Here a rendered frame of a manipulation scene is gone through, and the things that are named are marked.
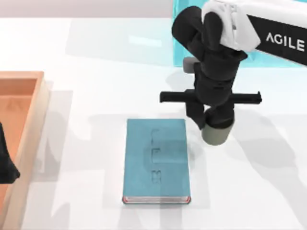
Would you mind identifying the pale grey rounded box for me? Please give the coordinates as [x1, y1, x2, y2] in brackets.
[183, 57, 197, 73]

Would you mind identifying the grey cup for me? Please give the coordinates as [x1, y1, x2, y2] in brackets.
[201, 119, 234, 146]

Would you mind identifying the shallow salmon-coloured box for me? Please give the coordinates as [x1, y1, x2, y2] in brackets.
[0, 71, 45, 218]

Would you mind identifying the blue book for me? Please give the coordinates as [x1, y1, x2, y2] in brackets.
[121, 118, 192, 205]

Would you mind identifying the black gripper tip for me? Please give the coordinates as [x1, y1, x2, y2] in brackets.
[0, 122, 21, 185]

